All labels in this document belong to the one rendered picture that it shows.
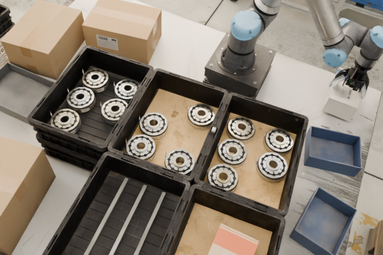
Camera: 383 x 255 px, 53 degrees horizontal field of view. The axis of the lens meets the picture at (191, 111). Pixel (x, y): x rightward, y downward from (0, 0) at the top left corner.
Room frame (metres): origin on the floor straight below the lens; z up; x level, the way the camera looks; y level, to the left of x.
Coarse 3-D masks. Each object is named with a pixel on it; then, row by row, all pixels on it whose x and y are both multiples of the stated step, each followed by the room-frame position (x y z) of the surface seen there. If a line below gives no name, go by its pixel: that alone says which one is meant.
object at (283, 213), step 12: (228, 96) 0.89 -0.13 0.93; (240, 96) 0.90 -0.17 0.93; (276, 108) 0.86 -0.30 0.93; (216, 132) 0.74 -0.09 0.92; (300, 144) 0.72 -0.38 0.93; (204, 156) 0.63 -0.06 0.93; (300, 156) 0.67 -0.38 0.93; (228, 192) 0.51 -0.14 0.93; (288, 192) 0.53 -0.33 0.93; (252, 204) 0.48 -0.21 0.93; (264, 204) 0.49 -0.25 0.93; (288, 204) 0.50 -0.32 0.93
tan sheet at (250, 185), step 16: (256, 128) 0.84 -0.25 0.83; (272, 128) 0.84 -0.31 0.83; (256, 144) 0.76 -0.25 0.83; (256, 160) 0.70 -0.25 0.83; (288, 160) 0.71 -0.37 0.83; (240, 176) 0.62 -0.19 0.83; (256, 176) 0.63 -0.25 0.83; (240, 192) 0.57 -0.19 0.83; (256, 192) 0.57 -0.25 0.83; (272, 192) 0.58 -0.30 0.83
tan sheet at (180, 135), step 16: (160, 96) 0.94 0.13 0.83; (176, 96) 0.95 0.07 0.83; (160, 112) 0.86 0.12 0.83; (176, 112) 0.87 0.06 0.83; (176, 128) 0.80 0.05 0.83; (192, 128) 0.80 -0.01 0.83; (160, 144) 0.72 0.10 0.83; (176, 144) 0.73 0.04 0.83; (192, 144) 0.73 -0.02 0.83; (160, 160) 0.65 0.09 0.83
